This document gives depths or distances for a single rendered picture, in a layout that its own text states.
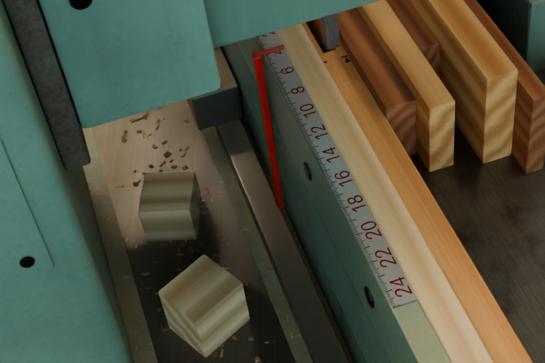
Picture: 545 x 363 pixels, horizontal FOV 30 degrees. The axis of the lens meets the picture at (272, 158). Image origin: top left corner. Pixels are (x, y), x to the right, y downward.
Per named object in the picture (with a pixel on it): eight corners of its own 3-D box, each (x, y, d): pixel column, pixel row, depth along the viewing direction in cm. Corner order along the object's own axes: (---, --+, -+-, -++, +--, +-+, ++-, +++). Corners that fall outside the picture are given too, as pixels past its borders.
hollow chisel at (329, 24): (340, 46, 65) (335, -17, 62) (327, 50, 65) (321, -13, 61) (335, 38, 66) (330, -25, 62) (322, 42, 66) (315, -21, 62)
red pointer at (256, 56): (306, 201, 74) (285, 49, 64) (278, 210, 74) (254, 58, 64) (302, 194, 75) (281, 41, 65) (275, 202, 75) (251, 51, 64)
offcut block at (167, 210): (147, 241, 75) (137, 212, 73) (153, 202, 78) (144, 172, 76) (197, 240, 75) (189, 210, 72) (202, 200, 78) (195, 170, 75)
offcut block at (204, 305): (212, 289, 72) (203, 253, 69) (251, 318, 69) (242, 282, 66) (169, 327, 70) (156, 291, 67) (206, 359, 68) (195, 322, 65)
